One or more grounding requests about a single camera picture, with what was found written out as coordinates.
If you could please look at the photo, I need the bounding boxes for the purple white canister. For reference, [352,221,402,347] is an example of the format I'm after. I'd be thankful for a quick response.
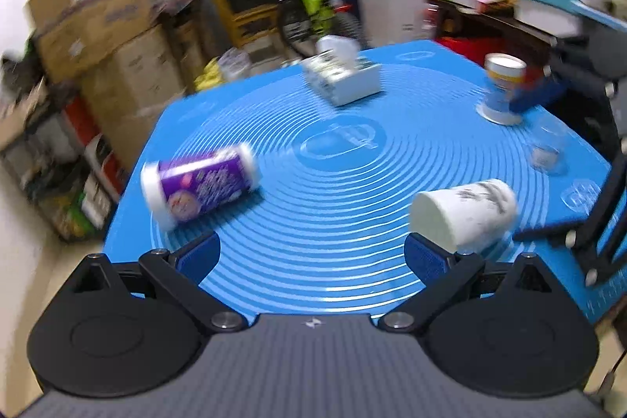
[140,142,260,231]

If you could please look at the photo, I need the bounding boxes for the white tissue box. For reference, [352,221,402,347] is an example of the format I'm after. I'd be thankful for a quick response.
[302,35,382,106]

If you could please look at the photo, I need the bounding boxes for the green black bicycle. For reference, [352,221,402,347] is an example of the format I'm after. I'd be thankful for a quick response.
[235,0,367,60]

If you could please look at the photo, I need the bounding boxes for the white printed paper cup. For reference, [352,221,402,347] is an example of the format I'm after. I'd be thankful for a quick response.
[409,179,518,253]

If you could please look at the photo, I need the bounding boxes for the large top cardboard box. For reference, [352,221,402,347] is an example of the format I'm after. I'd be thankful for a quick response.
[27,0,154,83]

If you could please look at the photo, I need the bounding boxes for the lower cardboard box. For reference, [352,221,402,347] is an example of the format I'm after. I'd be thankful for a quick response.
[80,27,185,172]

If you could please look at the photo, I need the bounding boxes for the blue silicone baking mat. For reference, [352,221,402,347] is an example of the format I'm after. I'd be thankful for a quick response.
[104,40,609,317]

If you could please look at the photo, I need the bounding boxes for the yellow blue paper cup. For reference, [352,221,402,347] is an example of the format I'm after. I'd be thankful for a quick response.
[477,53,526,126]

